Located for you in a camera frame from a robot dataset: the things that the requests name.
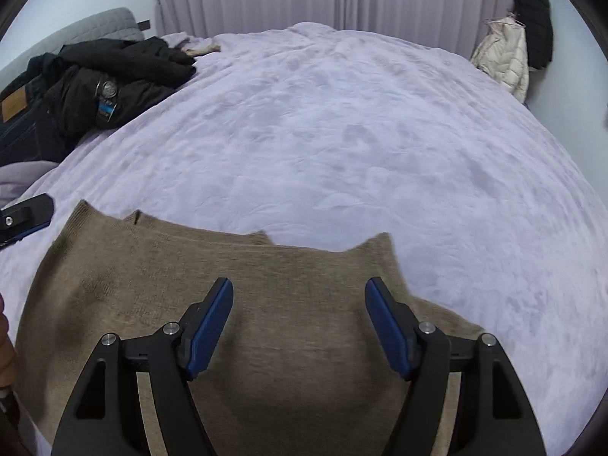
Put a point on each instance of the black jacket on bed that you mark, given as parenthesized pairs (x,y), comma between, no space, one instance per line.
(103,84)

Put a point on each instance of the beige small cloth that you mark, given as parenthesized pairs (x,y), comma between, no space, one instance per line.
(200,49)

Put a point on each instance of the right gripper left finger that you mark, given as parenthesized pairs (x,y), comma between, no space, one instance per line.
(103,415)

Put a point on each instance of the grey padded headboard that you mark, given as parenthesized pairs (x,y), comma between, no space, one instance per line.
(118,23)

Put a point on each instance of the black garment hanging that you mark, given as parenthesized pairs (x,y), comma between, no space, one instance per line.
(536,18)

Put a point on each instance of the cream puffer jacket hanging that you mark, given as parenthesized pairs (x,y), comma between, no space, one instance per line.
(502,55)

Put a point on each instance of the person's left hand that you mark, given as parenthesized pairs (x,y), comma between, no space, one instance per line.
(8,369)

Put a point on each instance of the brown knit sweater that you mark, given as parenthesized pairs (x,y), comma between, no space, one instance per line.
(298,369)

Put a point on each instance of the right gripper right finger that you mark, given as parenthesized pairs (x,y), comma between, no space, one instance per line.
(493,415)

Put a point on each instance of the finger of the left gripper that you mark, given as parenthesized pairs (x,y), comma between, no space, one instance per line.
(25,218)

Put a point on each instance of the grey folded blanket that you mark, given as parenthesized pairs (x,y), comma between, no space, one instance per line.
(16,178)

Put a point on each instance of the dark blue jeans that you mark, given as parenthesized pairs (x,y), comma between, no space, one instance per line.
(29,130)

